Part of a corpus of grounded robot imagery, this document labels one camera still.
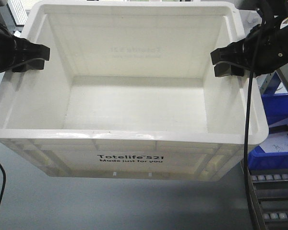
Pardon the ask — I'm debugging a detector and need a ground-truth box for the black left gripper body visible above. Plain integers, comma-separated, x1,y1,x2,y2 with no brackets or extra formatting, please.
0,23,17,73

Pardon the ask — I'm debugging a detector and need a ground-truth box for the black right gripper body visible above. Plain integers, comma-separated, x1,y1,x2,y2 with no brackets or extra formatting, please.
244,0,288,76

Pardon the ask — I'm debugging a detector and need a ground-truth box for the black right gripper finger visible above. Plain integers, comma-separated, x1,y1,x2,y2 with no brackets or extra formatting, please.
210,42,246,65
213,62,244,77

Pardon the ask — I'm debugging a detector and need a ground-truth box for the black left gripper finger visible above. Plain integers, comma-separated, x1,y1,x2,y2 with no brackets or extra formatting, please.
12,58,45,72
15,38,50,63

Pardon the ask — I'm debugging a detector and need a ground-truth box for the white plastic Totelife tote bin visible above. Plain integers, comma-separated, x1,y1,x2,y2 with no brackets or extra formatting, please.
0,1,270,182

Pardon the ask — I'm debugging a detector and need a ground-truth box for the blue bin destination right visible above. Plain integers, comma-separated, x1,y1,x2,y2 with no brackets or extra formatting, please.
248,93,288,170

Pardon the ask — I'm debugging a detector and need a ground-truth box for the destination right roller track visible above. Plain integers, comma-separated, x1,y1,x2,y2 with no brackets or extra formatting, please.
249,173,288,230

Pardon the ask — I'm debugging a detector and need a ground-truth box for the black right cable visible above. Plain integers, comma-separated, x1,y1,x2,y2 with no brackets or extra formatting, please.
243,69,257,230

